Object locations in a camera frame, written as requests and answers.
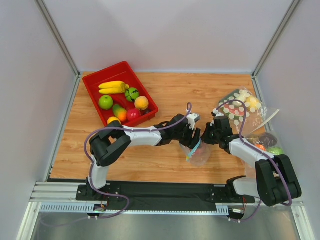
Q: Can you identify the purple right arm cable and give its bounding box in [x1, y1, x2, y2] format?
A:
[215, 99, 293, 207]

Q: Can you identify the pink fake fruit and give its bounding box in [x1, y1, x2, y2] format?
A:
[194, 144, 207, 156]

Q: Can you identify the aluminium frame post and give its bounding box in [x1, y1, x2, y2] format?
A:
[252, 0, 303, 77]
[33, 0, 82, 77]

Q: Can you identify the fake mango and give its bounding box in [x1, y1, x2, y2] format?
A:
[112, 104, 127, 123]

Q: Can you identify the polka dot plastic bag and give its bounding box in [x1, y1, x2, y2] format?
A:
[217, 86, 280, 136]

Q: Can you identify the red fake apple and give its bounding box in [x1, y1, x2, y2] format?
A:
[126, 108, 141, 122]

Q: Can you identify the fake orange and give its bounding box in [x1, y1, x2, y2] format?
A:
[107, 116, 122, 125]

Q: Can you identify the fake peach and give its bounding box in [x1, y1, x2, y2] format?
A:
[134, 96, 149, 111]

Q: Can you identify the aluminium frame post right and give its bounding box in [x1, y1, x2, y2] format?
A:
[252, 0, 303, 77]

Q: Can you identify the white fake food piece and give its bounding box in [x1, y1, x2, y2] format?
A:
[236, 91, 250, 103]

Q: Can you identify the dark purple fake fruit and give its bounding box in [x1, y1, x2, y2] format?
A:
[143, 108, 152, 115]

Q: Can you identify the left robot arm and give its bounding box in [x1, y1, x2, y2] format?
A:
[87, 113, 201, 191]

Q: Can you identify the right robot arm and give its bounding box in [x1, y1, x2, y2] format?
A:
[201, 116, 302, 207]

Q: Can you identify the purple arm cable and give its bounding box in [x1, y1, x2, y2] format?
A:
[83, 102, 193, 195]
[215, 99, 293, 207]

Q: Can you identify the yellow fake banana bunch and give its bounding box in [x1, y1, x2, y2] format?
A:
[98, 81, 130, 95]

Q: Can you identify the green fake apple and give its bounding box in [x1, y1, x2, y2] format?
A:
[98, 95, 114, 110]

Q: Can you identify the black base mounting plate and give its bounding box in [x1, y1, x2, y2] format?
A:
[75, 181, 255, 212]

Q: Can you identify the white cable duct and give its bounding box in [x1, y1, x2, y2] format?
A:
[39, 202, 245, 216]

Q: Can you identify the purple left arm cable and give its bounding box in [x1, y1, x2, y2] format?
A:
[83, 102, 193, 195]

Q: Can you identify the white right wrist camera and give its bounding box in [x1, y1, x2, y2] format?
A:
[211, 108, 225, 124]

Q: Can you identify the yellow fake lemon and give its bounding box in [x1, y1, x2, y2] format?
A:
[245, 95, 262, 110]

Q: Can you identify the aluminium frame post left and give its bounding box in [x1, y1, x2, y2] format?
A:
[33, 0, 82, 77]

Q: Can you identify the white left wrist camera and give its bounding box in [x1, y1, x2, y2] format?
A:
[186, 113, 201, 130]

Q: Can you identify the fake watermelon slice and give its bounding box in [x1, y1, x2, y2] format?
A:
[221, 104, 245, 120]

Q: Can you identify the small green fake watermelon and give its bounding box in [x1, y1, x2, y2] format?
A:
[124, 87, 140, 102]

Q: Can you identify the red plastic bin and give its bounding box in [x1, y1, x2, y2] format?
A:
[83, 61, 159, 127]

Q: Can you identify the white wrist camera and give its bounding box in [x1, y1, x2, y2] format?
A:
[211, 108, 225, 124]
[186, 113, 201, 130]

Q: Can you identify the clear zip top bag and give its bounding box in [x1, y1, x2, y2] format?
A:
[180, 140, 211, 167]

